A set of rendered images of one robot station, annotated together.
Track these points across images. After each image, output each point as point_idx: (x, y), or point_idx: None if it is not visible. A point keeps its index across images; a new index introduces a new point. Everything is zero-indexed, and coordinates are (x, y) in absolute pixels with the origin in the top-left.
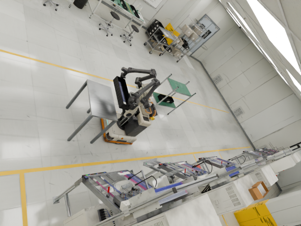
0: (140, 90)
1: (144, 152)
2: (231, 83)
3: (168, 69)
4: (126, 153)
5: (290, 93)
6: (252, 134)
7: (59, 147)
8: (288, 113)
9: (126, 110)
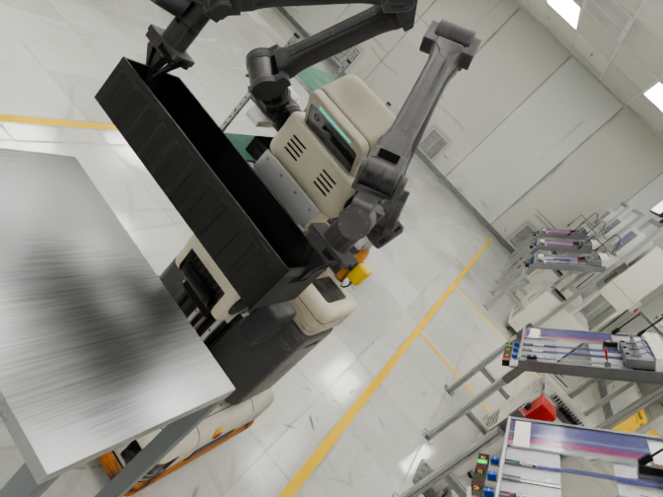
0: (396, 130)
1: (303, 428)
2: (394, 58)
3: (205, 35)
4: (246, 482)
5: (565, 58)
6: (485, 199)
7: None
8: (569, 115)
9: (226, 283)
